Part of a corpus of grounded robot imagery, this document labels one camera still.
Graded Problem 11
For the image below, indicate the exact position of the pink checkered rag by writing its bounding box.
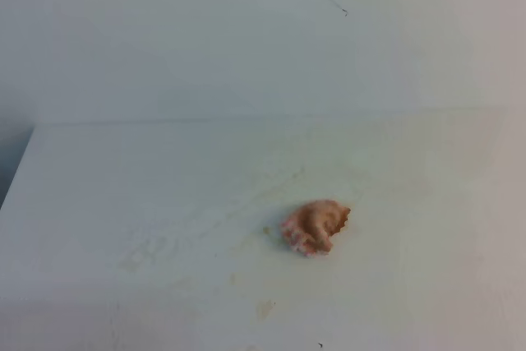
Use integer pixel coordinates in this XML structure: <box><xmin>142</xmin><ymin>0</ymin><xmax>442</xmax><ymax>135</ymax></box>
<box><xmin>280</xmin><ymin>199</ymin><xmax>351</xmax><ymax>256</ymax></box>

